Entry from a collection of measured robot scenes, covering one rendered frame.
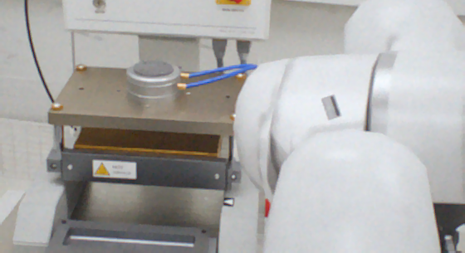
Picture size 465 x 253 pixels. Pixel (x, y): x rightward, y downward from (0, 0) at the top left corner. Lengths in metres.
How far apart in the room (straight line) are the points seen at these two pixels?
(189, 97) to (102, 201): 0.22
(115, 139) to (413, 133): 0.68
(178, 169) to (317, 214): 0.66
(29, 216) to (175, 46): 0.39
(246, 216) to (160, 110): 0.19
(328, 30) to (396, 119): 1.17
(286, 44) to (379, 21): 1.09
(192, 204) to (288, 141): 0.71
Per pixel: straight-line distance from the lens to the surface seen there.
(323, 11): 1.70
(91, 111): 1.13
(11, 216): 1.44
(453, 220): 1.10
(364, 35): 0.65
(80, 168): 1.15
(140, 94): 1.15
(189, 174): 1.12
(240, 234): 1.09
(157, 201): 1.26
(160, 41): 1.33
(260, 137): 0.56
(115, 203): 1.26
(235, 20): 1.27
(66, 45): 1.87
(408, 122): 0.55
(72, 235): 1.09
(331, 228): 0.47
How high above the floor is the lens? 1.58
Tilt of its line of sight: 24 degrees down
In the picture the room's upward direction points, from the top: 2 degrees clockwise
